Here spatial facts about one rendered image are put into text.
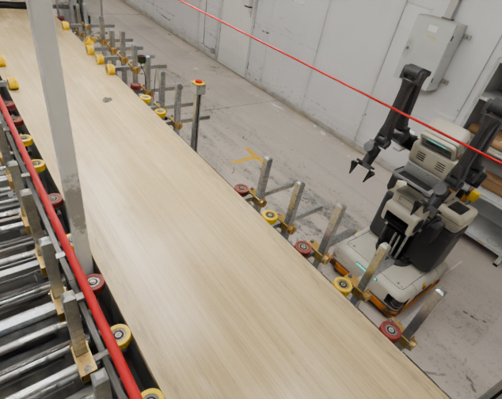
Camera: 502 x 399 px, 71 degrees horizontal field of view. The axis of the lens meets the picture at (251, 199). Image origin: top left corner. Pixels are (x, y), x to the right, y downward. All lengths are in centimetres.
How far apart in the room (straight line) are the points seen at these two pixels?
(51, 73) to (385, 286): 228
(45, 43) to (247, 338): 107
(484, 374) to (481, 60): 265
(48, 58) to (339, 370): 128
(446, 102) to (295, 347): 331
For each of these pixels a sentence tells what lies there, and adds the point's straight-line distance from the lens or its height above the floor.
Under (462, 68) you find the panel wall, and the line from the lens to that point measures 413.
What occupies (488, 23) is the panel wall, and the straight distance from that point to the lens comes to 407.
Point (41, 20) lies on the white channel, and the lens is 109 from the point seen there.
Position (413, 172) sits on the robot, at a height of 105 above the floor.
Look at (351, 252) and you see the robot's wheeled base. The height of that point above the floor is 27.
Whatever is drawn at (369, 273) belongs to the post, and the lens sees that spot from 161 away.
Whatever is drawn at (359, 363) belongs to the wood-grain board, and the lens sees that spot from 141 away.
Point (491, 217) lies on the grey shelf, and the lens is 425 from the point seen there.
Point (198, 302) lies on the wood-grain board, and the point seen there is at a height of 90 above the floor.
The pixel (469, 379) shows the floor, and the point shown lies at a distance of 290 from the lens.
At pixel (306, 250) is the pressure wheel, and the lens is 167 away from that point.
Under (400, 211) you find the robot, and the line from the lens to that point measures 241.
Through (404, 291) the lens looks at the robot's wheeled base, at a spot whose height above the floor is 28.
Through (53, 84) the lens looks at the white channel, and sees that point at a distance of 113.
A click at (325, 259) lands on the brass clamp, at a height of 85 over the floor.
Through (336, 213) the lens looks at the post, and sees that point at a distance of 161.
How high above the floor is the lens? 203
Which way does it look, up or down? 37 degrees down
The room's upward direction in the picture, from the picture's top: 12 degrees clockwise
